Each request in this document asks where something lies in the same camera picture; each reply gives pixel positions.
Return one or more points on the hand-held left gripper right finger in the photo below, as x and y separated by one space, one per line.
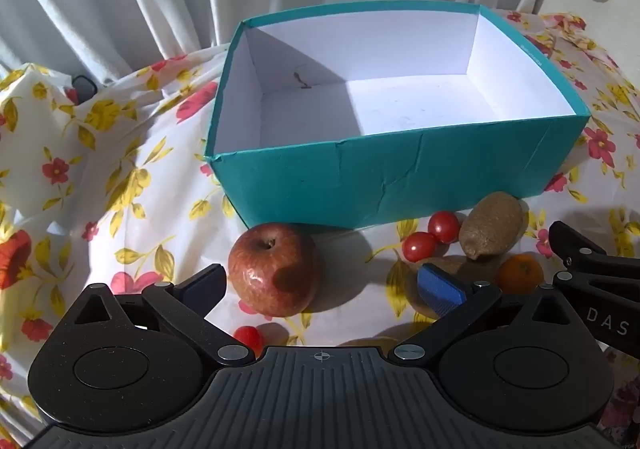
440 291

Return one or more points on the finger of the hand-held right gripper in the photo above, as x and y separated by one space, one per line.
575 241

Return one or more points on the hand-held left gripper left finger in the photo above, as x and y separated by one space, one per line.
205 286

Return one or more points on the red cherry tomato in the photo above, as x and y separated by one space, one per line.
248 336
444 226
419 246

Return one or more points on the small red apple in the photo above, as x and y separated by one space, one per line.
265 269

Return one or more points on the orange mandarin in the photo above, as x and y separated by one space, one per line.
520 274

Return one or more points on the teal cardboard box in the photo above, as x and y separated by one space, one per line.
350 179

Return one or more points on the floral plastic tablecloth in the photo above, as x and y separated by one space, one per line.
150 179

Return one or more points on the small black object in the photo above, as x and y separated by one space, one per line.
84 88

